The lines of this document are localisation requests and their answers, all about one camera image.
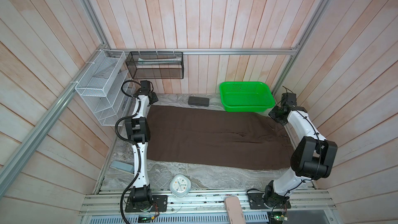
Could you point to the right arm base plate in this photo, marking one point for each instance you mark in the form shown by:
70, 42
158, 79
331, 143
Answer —
256, 202

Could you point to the dark grey rectangular case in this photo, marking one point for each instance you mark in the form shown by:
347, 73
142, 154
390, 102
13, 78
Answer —
198, 101

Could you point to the white wire mesh shelf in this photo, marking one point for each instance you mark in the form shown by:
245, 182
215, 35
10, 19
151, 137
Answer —
101, 87

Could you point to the pink flat device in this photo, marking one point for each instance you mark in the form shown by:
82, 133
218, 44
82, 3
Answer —
234, 210

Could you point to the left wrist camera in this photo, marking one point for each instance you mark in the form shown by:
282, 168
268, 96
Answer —
146, 86

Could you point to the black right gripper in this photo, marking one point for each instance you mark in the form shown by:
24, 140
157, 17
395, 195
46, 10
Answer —
271, 114

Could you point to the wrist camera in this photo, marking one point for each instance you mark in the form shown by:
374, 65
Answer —
288, 99
146, 86

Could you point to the brown trousers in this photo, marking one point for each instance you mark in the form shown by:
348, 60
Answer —
217, 138

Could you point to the green plastic basket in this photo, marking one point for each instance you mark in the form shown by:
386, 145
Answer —
253, 97

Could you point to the black wire mesh basket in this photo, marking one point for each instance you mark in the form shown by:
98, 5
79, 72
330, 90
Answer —
145, 65

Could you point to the white alarm clock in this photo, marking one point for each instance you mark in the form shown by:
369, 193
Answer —
180, 186

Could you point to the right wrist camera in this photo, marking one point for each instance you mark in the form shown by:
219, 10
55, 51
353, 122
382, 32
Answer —
288, 99

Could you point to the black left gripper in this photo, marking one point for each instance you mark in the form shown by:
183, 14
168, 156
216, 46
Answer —
155, 99

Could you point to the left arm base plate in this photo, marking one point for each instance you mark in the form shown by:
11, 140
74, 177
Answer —
158, 203

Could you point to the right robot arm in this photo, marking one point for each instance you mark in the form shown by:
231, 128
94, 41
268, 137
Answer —
312, 159

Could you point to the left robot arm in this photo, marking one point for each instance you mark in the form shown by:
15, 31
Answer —
138, 132

